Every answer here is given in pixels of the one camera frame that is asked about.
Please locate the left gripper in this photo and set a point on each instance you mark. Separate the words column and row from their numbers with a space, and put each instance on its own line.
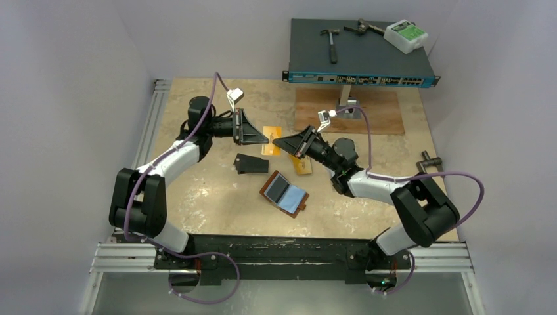
column 245, row 133

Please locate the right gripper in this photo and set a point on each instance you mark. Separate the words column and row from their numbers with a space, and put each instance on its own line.
column 309, row 142

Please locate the single orange card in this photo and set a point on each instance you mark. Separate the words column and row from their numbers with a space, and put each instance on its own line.
column 271, row 132

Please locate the single black card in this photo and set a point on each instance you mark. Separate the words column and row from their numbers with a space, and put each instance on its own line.
column 276, row 189

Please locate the brown leather card holder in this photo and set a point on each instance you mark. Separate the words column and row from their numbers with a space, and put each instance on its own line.
column 292, row 202

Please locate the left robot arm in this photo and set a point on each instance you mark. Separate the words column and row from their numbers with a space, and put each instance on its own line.
column 139, row 202

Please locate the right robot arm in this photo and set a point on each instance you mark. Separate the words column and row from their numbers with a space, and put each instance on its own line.
column 424, row 210

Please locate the black cards stack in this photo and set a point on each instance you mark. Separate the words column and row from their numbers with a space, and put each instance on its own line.
column 245, row 164

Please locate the brown wooden board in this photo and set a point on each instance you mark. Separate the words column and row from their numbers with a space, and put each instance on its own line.
column 381, row 107

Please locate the silver metal stand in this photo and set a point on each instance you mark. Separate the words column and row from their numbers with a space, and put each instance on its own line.
column 346, row 103

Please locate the hammer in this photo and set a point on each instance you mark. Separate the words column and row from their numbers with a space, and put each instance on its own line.
column 332, row 47

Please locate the black metal tool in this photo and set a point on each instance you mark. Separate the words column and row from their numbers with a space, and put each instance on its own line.
column 364, row 27

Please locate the grey metal clamp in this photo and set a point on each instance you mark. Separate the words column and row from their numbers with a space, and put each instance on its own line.
column 427, row 162

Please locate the white green box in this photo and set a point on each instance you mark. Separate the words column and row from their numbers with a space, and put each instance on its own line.
column 405, row 36

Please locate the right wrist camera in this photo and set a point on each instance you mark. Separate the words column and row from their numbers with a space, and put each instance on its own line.
column 325, row 117

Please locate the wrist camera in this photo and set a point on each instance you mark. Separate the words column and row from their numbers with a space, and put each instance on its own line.
column 234, row 96
column 325, row 117

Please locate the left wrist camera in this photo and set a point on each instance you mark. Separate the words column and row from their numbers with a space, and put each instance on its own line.
column 234, row 96

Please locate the blue network switch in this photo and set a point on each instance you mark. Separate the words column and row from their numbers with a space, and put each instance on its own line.
column 365, row 60

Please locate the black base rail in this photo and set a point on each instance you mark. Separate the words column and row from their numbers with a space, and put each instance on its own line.
column 213, row 258

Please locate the aluminium frame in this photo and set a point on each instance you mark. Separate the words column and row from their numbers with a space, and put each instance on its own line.
column 117, row 255

